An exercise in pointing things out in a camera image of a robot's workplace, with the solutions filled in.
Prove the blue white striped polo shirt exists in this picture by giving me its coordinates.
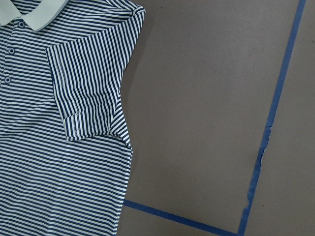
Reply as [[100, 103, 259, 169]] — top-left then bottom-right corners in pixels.
[[0, 0, 146, 236]]

